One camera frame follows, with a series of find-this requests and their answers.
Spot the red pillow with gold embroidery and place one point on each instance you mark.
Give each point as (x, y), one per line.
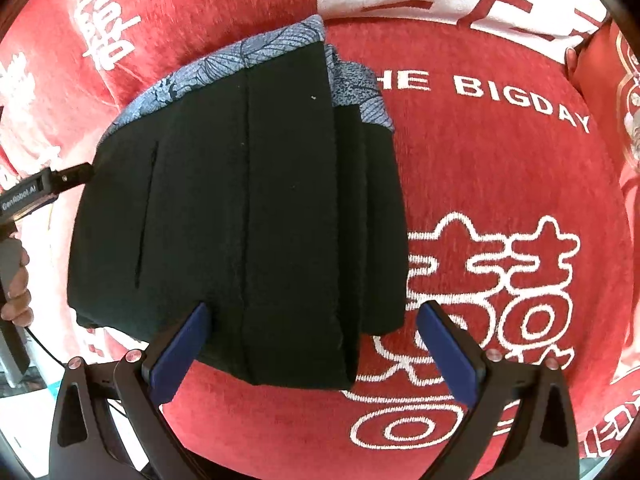
(607, 100)

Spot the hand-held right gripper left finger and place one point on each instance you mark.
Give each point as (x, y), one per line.
(180, 355)

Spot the person's left hand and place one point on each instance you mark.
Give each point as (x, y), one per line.
(17, 285)

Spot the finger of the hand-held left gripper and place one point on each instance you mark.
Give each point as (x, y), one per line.
(75, 174)

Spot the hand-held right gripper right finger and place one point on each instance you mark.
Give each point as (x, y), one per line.
(450, 355)

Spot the black pants with blue lining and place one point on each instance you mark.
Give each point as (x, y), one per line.
(250, 210)

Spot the red printed blanket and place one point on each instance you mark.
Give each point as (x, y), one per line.
(500, 185)

